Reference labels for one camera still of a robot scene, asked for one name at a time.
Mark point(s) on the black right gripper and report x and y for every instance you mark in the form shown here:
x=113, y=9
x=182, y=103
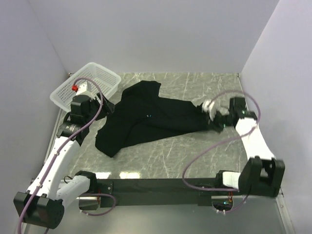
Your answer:
x=212, y=125

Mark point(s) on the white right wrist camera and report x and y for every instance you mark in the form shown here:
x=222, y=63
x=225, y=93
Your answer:
x=210, y=108

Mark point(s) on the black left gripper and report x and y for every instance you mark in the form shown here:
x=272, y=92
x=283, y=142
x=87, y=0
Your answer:
x=106, y=106

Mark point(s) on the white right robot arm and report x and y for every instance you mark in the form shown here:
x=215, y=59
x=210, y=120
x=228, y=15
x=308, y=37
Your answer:
x=263, y=173

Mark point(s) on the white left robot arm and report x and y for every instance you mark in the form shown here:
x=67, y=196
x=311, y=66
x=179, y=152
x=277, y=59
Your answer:
x=44, y=202

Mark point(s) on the black t shirt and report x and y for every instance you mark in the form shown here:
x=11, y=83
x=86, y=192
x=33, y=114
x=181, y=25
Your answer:
x=143, y=116

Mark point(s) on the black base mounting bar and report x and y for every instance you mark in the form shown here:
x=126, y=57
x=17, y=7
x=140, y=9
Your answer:
x=160, y=191

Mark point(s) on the white plastic basket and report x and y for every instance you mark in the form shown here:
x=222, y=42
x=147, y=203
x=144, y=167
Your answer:
x=88, y=80

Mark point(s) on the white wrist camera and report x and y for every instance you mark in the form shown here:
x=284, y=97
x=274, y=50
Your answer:
x=210, y=108
x=84, y=89

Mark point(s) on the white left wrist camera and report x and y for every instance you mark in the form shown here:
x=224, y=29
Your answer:
x=84, y=89

